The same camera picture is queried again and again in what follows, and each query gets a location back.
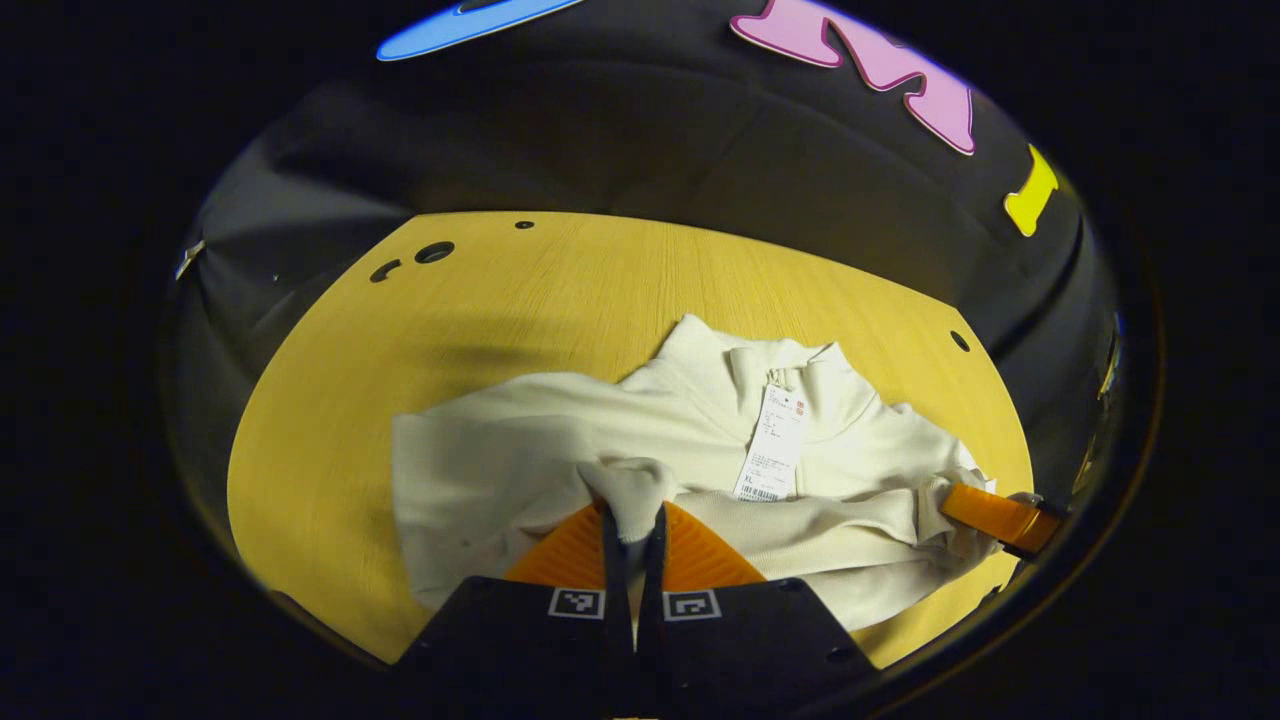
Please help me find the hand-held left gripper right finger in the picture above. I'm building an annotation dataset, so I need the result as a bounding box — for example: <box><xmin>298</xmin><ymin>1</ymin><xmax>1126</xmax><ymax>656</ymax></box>
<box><xmin>637</xmin><ymin>502</ymin><xmax>881</xmax><ymax>720</ymax></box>

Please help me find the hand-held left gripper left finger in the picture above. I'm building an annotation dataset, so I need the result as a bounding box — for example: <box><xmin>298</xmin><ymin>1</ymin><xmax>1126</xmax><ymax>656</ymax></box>
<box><xmin>395</xmin><ymin>500</ymin><xmax>637</xmax><ymax>720</ymax></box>

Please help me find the white paper hang tag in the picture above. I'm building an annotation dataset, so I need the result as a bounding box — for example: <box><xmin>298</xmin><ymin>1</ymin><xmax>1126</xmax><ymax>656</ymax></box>
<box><xmin>733</xmin><ymin>385</ymin><xmax>809</xmax><ymax>504</ymax></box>

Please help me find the black backdrop cloth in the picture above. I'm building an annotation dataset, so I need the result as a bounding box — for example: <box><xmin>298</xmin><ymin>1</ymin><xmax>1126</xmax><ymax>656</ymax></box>
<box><xmin>160</xmin><ymin>0</ymin><xmax>1126</xmax><ymax>521</ymax></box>

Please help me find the cream white zip sweatshirt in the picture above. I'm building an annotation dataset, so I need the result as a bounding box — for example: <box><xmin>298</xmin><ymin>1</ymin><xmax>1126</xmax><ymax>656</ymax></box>
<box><xmin>390</xmin><ymin>314</ymin><xmax>1001</xmax><ymax>633</ymax></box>

